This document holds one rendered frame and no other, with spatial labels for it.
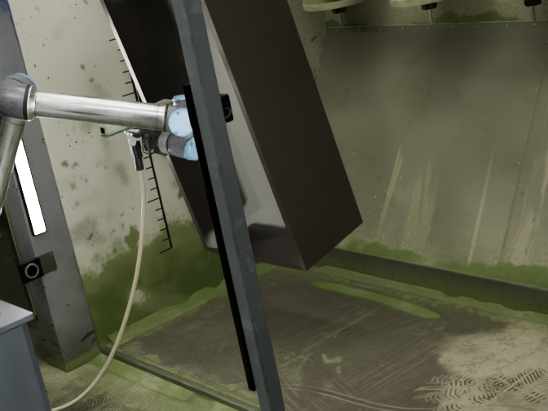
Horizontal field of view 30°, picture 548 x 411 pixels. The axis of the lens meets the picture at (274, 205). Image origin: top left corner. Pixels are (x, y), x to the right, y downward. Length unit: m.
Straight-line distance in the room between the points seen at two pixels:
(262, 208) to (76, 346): 1.02
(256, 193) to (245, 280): 1.89
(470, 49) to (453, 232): 0.83
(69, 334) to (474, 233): 1.80
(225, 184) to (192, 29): 0.38
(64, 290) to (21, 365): 1.00
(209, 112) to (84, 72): 2.09
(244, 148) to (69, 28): 0.89
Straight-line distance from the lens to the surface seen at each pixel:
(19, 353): 3.59
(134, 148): 3.73
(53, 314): 4.54
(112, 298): 4.67
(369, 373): 3.94
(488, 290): 4.32
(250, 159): 4.33
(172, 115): 3.29
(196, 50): 2.42
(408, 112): 4.80
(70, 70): 4.46
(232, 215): 2.51
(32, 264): 4.42
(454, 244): 4.43
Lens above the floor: 1.85
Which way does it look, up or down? 17 degrees down
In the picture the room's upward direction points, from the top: 11 degrees counter-clockwise
